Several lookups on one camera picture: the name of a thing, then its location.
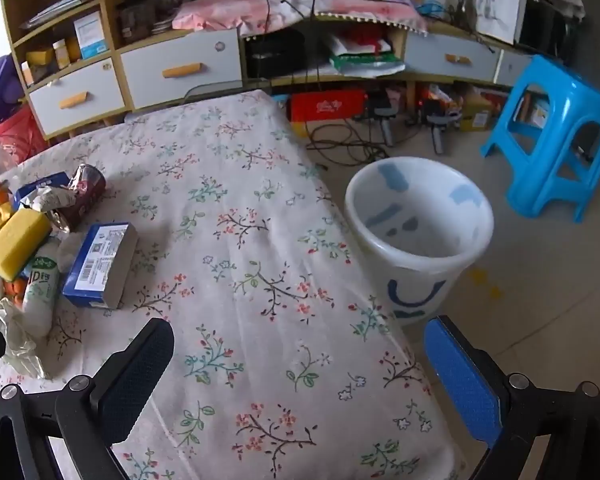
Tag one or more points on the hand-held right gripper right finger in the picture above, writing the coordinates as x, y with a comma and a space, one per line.
460, 385

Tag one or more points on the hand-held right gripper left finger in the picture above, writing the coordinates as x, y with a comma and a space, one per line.
130, 385

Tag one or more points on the white packet green label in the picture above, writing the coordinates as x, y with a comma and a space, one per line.
40, 300

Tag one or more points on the blue carton box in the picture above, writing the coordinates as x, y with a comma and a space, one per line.
95, 260

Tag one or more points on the white bin blue face print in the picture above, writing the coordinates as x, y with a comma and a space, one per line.
420, 195

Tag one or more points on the yellow sponge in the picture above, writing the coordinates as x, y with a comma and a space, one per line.
17, 240

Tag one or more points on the floral tablecloth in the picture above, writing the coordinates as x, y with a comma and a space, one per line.
230, 260

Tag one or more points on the blue snack packet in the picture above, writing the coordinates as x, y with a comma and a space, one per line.
37, 185

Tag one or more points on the crushed red can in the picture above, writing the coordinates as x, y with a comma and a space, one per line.
87, 195

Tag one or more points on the red plastic bag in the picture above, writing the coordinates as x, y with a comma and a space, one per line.
17, 135

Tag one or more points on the black grey handheld device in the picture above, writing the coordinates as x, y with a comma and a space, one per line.
382, 115
437, 125

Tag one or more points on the purple toy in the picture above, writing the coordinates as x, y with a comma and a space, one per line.
2, 85

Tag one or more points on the yellow cardboard box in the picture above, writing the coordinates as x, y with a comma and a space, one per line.
477, 112

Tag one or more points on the yellow shelf box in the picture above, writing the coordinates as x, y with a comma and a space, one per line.
40, 57

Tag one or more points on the yellow capped bottle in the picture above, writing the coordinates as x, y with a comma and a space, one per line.
60, 52

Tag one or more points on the red flat box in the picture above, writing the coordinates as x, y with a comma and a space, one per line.
330, 105

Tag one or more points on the blue plastic stool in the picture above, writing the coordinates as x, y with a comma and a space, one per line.
550, 80

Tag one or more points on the white drawer round sticker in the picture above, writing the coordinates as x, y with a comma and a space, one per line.
145, 65

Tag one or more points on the small white drawer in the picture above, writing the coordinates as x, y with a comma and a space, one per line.
512, 67

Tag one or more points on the blue white shelf box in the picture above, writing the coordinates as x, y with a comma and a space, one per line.
90, 35

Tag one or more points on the green white plastic bag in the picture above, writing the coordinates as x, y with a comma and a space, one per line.
365, 65

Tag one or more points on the stack of shelf papers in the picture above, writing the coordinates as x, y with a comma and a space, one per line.
65, 2

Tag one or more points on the red cloth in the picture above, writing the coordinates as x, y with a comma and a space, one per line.
360, 40

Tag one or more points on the black appliance box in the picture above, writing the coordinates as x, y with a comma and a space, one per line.
275, 55

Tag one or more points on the wooden cabinet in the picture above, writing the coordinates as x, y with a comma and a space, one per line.
107, 5

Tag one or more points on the black speaker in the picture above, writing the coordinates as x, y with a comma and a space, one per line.
550, 25

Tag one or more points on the white drawing paper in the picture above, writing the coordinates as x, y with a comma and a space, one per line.
500, 10

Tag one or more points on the dry branches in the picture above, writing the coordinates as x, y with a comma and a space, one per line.
465, 0

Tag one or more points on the pink cloth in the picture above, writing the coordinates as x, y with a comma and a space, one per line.
220, 10

